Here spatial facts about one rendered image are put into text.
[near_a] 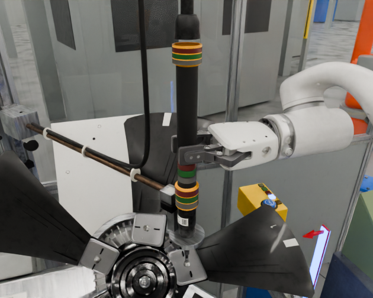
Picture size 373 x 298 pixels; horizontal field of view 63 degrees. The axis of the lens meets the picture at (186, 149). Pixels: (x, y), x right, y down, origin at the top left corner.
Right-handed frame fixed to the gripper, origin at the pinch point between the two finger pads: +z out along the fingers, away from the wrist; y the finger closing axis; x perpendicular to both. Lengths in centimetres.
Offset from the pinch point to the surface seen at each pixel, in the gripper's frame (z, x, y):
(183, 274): 0.9, -27.2, -2.3
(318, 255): -34.8, -34.6, -0.6
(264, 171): -64, -56, 70
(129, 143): 7.0, -8.3, 21.5
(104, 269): 16.1, -26.8, 3.0
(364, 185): -226, -140, 138
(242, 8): -44, 19, 70
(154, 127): 1.4, -3.9, 19.6
